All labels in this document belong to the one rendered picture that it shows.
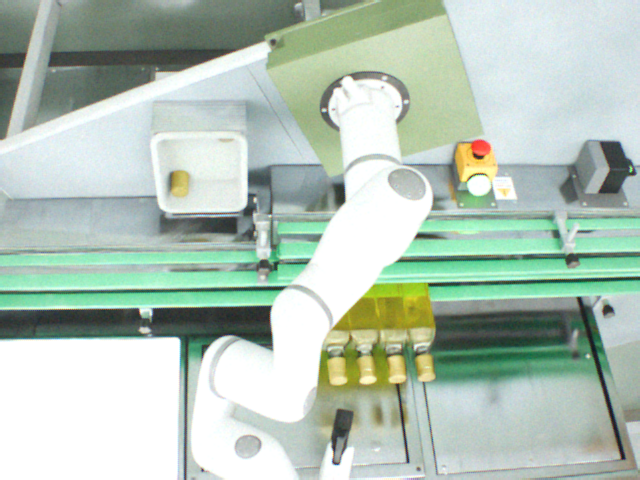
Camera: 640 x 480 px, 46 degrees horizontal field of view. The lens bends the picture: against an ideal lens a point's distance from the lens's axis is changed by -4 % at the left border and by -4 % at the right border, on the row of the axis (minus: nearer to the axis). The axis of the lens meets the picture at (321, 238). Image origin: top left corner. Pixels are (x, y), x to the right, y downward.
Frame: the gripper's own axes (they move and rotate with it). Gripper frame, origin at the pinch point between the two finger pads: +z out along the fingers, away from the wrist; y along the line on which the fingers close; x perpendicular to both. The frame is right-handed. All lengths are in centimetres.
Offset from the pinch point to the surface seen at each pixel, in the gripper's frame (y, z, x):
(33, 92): 15, 54, 79
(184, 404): -12.2, 2.7, 31.5
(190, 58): -18, 109, 61
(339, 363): 1.6, 11.7, 2.7
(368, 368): 1.6, 11.8, -2.9
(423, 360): 1.5, 15.9, -13.2
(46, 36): 15, 72, 84
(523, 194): 15, 50, -28
